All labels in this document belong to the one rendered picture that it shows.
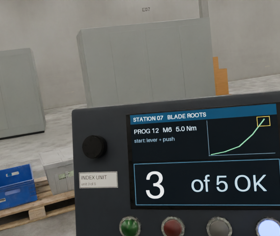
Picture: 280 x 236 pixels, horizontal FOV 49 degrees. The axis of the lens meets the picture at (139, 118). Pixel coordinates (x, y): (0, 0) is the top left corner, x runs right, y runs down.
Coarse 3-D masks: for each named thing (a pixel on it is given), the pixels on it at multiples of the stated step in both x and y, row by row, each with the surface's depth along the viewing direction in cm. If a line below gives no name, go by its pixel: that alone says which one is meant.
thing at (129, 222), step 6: (126, 216) 36; (132, 216) 35; (120, 222) 36; (126, 222) 35; (132, 222) 35; (138, 222) 35; (120, 228) 36; (126, 228) 35; (132, 228) 35; (138, 228) 35; (126, 234) 35; (132, 234) 35; (138, 234) 35
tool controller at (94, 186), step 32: (224, 96) 34; (256, 96) 33; (96, 128) 38; (128, 128) 36; (160, 128) 35; (192, 128) 34; (224, 128) 33; (256, 128) 32; (96, 160) 37; (128, 160) 36; (160, 160) 35; (192, 160) 34; (224, 160) 33; (256, 160) 32; (96, 192) 37; (128, 192) 36; (192, 192) 34; (224, 192) 33; (256, 192) 32; (96, 224) 37; (160, 224) 35; (192, 224) 34
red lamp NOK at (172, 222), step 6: (168, 216) 34; (174, 216) 34; (162, 222) 34; (168, 222) 34; (174, 222) 34; (180, 222) 34; (162, 228) 34; (168, 228) 34; (174, 228) 33; (180, 228) 34; (168, 234) 34; (174, 234) 33; (180, 234) 34
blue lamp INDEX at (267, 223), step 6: (258, 222) 32; (264, 222) 31; (270, 222) 31; (276, 222) 31; (258, 228) 32; (264, 228) 31; (270, 228) 31; (276, 228) 31; (258, 234) 32; (264, 234) 31; (270, 234) 31; (276, 234) 31
